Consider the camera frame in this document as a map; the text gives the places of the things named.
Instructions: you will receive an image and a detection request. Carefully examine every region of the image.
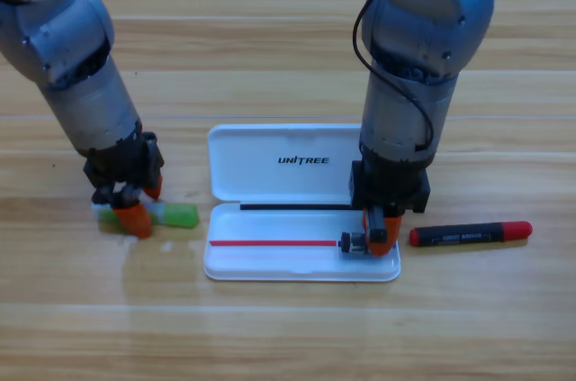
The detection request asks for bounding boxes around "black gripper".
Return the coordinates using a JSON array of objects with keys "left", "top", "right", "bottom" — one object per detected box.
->
[
  {"left": 83, "top": 131, "right": 166, "bottom": 240},
  {"left": 349, "top": 146, "right": 433, "bottom": 258}
]

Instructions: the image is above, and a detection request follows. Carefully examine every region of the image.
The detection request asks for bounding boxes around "green highlighter pen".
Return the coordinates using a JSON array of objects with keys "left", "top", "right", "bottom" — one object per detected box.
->
[{"left": 92, "top": 201, "right": 200, "bottom": 230}]

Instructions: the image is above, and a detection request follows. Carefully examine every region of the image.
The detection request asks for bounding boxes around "black marker with red cap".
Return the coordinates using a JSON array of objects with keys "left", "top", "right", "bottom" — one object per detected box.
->
[{"left": 408, "top": 220, "right": 534, "bottom": 248}]

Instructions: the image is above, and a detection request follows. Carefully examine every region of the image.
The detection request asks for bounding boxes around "white Unitree pencil case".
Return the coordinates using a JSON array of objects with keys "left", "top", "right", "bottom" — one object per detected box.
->
[{"left": 202, "top": 122, "right": 401, "bottom": 283}]

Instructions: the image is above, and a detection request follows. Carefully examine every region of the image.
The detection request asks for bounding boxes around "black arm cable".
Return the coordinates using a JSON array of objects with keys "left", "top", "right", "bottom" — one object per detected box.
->
[{"left": 352, "top": 0, "right": 436, "bottom": 153}]

